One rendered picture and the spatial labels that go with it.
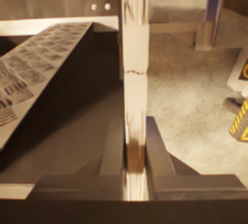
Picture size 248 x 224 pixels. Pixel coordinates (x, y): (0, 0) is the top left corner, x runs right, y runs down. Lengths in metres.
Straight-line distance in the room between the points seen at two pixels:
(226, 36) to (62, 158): 0.27
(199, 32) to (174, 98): 0.94
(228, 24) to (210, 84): 0.97
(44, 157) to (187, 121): 1.15
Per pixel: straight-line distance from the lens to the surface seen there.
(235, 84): 1.15
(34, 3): 0.96
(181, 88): 1.18
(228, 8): 0.28
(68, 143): 0.25
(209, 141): 1.48
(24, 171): 0.23
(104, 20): 0.87
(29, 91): 0.36
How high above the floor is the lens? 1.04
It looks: 64 degrees down
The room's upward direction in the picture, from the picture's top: 177 degrees counter-clockwise
